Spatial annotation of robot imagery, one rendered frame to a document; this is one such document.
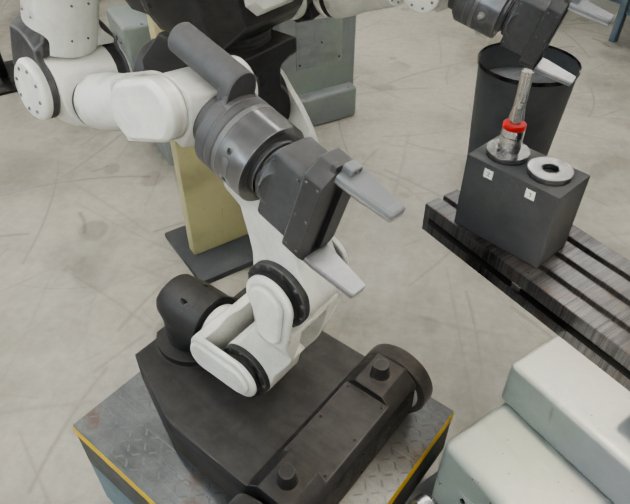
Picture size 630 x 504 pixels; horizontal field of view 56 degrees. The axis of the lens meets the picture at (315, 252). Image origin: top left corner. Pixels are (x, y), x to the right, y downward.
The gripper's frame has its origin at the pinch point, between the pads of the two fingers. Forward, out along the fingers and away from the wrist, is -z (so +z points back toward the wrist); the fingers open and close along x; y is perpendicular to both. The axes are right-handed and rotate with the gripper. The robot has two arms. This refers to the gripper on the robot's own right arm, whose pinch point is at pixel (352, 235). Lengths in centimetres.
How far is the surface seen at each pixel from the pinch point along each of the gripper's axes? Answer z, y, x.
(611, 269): -21, 85, -40
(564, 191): -5, 73, -25
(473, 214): 8, 73, -42
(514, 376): -21, 54, -53
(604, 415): -37, 54, -46
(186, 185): 118, 90, -130
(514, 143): 9, 75, -24
